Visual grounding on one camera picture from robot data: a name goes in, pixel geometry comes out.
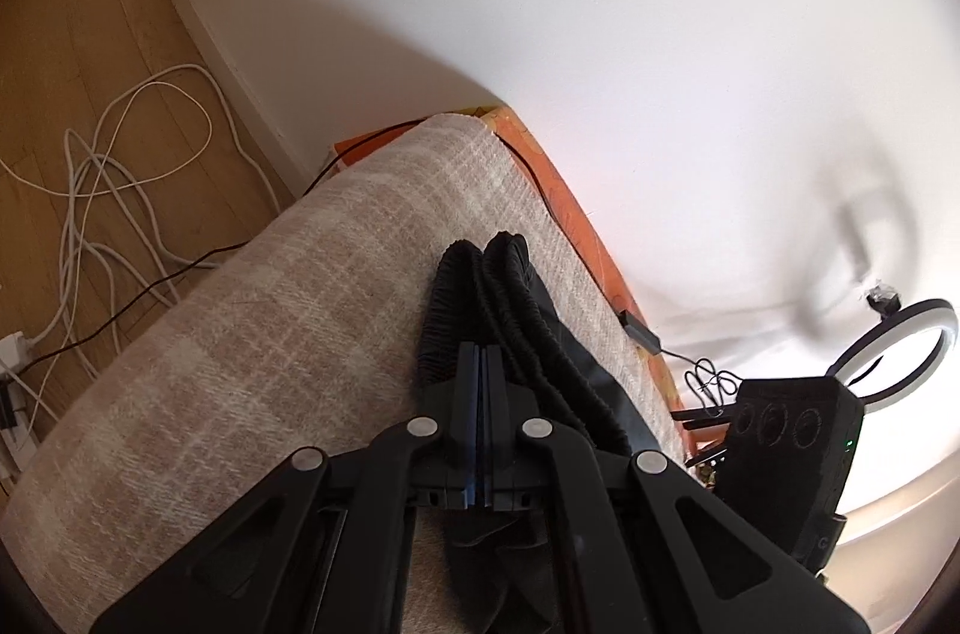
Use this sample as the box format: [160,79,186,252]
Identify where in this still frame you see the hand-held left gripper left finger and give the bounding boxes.
[88,341,481,634]

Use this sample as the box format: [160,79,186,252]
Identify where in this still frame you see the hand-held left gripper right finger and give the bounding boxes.
[481,345,872,634]

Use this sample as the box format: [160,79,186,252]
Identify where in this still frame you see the dark grey pants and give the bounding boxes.
[420,233,695,634]

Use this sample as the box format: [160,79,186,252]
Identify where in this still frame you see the beige checked blanket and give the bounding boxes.
[0,113,691,634]

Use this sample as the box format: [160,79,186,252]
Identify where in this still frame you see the white power strip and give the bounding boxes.
[0,334,35,455]

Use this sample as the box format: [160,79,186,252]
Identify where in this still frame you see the white ring light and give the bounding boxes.
[825,283,960,411]

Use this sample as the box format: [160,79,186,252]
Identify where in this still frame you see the tangled white cables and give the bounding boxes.
[0,62,260,380]

